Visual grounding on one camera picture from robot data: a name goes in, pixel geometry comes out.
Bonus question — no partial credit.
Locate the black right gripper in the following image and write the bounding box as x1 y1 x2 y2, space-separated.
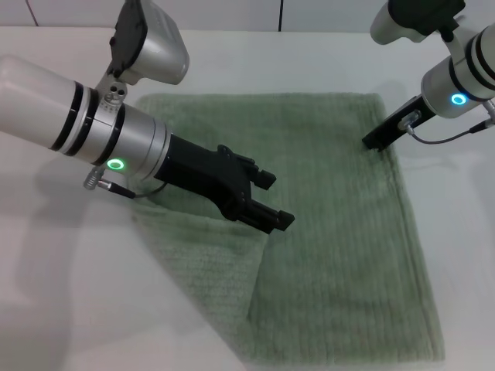
361 94 439 153

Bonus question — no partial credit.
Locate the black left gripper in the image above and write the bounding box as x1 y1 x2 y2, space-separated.
154 133 296 236

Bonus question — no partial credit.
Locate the green ribbed towel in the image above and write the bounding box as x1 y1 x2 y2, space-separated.
131 91 446 365

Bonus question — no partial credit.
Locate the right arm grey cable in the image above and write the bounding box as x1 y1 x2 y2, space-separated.
398 98 495 145

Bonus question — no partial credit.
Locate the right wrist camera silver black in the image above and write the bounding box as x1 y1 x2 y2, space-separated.
369 0 466 46

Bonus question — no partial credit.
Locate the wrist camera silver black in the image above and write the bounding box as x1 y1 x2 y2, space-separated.
94 0 191 114
369 0 466 46

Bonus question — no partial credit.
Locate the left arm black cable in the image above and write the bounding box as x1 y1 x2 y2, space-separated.
82 167 172 200

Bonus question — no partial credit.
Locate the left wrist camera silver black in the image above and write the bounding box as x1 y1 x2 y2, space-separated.
94 0 191 114

